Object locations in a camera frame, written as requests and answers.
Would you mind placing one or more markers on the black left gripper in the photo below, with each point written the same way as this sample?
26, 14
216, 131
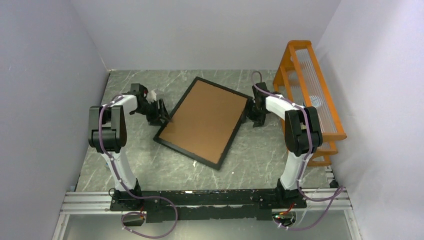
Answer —
155, 120

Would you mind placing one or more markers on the aluminium table rail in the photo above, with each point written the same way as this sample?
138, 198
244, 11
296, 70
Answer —
87, 215

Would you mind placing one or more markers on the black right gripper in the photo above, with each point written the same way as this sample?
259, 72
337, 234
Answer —
258, 121

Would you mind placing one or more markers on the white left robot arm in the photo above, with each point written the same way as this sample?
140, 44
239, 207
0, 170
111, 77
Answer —
108, 135

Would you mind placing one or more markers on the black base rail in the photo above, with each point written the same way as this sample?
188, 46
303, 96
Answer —
167, 205

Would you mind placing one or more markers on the brown backing board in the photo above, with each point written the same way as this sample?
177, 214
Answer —
205, 119

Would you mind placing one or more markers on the black picture frame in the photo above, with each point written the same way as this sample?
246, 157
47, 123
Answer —
185, 152

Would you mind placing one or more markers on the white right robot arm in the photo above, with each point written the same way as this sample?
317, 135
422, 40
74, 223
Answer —
302, 134

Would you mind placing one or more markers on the orange wooden shelf rack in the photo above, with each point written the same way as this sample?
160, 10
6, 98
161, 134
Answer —
300, 78

